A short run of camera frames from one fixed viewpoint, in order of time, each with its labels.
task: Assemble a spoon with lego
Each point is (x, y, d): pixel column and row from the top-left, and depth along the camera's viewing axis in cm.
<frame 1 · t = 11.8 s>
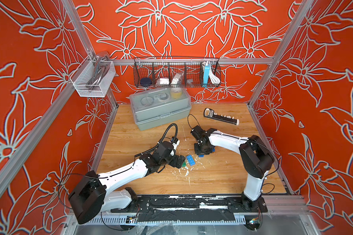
left hand: (179, 154, 82), fingers open
right hand: (196, 153, 91), fingers open
grey green plastic toolbox: (153, 107, 93), point 20 cm above the table
yellow tape roll: (176, 93, 108), point 17 cm above the table
dark brown bit holder case: (209, 113, 115), point 2 cm above the table
light blue long lego brick: (190, 160, 89), point 2 cm above the table

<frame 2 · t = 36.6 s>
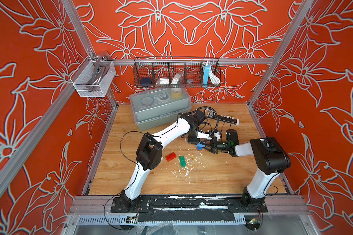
left hand: (195, 137, 90), fingers open
right hand: (200, 145, 88), fingers open
red long lego brick: (171, 156, 91), on the table
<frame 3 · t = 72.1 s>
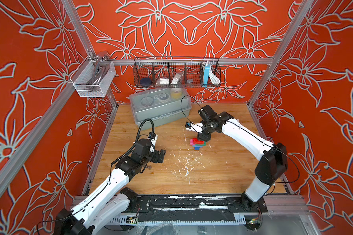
left hand: (157, 148, 80), fingers open
right hand: (197, 131, 84), fingers open
red long lego brick: (197, 141, 76), point 21 cm above the table
pink square lego brick: (191, 143, 89), point 9 cm above the table
green long lego brick: (204, 144, 89), point 8 cm above the table
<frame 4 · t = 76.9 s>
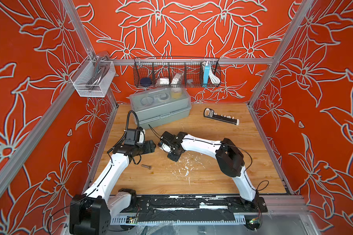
left hand: (150, 145, 83), fingers open
right hand: (171, 156, 88), fingers open
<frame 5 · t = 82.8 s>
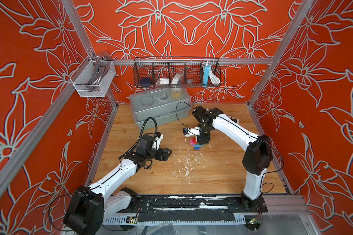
left hand: (165, 149, 84), fingers open
right hand: (197, 136, 86), fingers open
blue square lego brick: (196, 148, 95), point 2 cm above the table
